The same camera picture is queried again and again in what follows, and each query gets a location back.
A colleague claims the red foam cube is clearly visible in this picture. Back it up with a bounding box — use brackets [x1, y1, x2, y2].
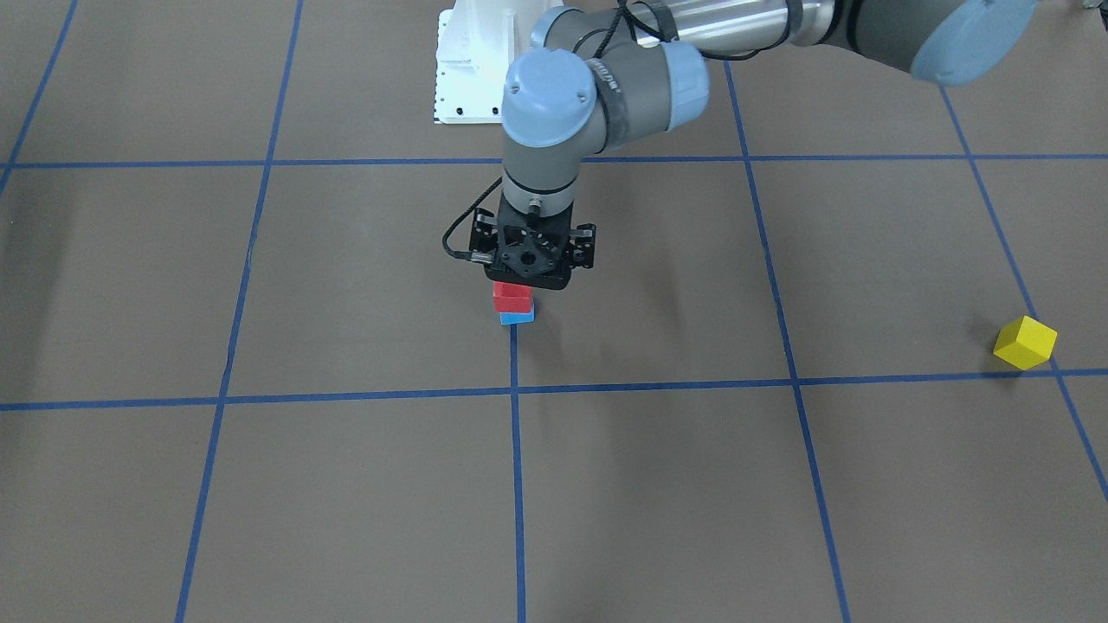
[493, 280, 533, 314]

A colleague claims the blue foam cube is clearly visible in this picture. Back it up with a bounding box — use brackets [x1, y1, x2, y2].
[497, 300, 537, 326]

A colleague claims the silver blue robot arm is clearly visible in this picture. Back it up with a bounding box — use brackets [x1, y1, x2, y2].
[448, 1, 1037, 289]

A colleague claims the yellow foam cube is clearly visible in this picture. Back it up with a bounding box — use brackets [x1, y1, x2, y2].
[992, 316, 1058, 371]

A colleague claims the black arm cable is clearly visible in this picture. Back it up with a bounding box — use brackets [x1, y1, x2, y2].
[441, 0, 806, 261]

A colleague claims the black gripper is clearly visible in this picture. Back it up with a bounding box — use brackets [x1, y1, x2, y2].
[484, 195, 574, 292]

